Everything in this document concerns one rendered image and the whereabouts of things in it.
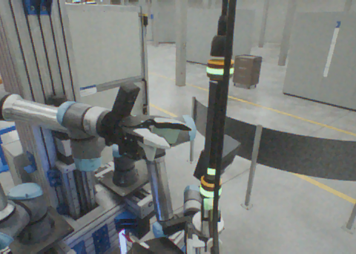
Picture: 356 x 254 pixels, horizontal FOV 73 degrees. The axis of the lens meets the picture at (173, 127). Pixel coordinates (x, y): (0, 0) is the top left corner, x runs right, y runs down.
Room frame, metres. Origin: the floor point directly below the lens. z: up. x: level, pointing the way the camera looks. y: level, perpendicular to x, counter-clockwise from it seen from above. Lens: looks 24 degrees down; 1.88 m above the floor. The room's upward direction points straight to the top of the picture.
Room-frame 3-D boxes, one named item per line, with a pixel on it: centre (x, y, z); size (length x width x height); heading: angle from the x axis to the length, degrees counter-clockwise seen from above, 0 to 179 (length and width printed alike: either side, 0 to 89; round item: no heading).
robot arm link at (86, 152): (0.61, 0.24, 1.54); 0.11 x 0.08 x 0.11; 173
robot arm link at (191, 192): (0.82, -0.08, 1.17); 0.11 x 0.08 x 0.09; 177
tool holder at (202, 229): (0.40, -0.08, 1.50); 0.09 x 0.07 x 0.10; 175
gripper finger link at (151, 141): (0.43, 0.05, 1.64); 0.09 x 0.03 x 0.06; 38
